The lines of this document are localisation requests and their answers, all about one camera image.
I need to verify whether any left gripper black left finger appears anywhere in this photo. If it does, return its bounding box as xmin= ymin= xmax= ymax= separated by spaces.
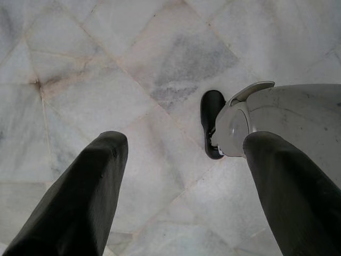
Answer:
xmin=0 ymin=130 xmax=129 ymax=256

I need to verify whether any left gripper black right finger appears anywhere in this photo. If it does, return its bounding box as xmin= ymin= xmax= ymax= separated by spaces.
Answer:
xmin=242 ymin=131 xmax=341 ymax=256

